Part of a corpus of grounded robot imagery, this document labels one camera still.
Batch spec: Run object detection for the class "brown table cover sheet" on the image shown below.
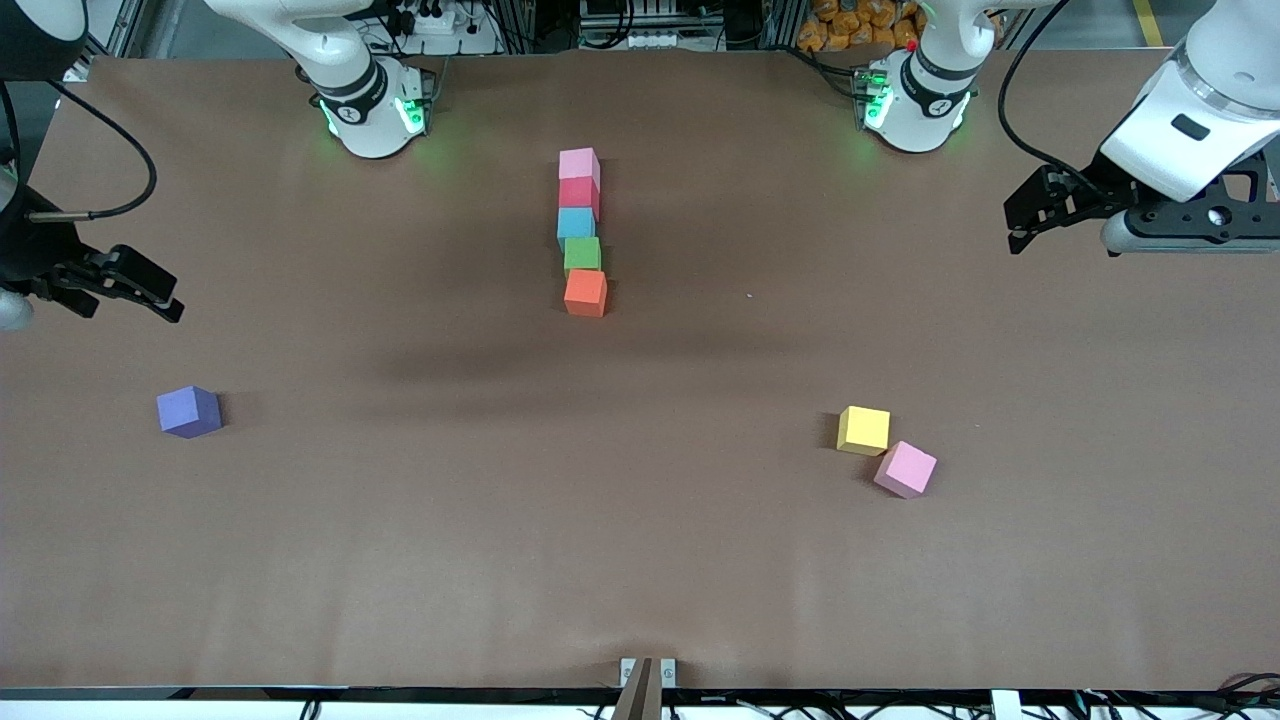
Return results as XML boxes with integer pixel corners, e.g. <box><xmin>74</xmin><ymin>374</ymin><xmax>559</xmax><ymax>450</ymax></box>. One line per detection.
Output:
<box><xmin>0</xmin><ymin>50</ymin><xmax>1280</xmax><ymax>693</ymax></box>

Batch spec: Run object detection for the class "white power strip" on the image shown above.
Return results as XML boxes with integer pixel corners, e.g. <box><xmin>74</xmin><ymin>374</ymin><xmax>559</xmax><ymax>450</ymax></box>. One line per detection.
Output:
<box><xmin>400</xmin><ymin>0</ymin><xmax>461</xmax><ymax>36</ymax></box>

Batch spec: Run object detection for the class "orange snack bags pile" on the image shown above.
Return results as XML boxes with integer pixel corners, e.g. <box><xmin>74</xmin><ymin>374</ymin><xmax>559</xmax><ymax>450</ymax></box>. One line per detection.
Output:
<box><xmin>797</xmin><ymin>0</ymin><xmax>926</xmax><ymax>53</ymax></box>

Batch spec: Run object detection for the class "yellow foam cube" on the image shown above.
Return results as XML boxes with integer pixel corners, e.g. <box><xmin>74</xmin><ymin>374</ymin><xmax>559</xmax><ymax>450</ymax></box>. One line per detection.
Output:
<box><xmin>836</xmin><ymin>405</ymin><xmax>892</xmax><ymax>457</ymax></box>

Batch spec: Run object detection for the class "small metal table bracket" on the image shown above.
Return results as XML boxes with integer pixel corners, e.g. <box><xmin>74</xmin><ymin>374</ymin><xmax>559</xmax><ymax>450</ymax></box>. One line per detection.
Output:
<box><xmin>620</xmin><ymin>657</ymin><xmax>677</xmax><ymax>720</ymax></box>

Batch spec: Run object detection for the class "orange foam cube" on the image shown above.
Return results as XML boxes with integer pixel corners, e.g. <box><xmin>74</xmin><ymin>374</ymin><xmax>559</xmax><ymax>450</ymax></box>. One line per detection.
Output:
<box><xmin>564</xmin><ymin>270</ymin><xmax>608</xmax><ymax>319</ymax></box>

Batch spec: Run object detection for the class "purple foam cube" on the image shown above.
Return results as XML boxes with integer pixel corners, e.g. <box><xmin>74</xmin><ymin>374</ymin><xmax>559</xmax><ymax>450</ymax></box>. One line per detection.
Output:
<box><xmin>156</xmin><ymin>385</ymin><xmax>223</xmax><ymax>440</ymax></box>

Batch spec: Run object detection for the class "grey equipment rack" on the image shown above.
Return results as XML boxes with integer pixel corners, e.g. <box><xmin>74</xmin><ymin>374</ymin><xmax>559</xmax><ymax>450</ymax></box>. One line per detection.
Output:
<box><xmin>578</xmin><ymin>0</ymin><xmax>701</xmax><ymax>51</ymax></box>

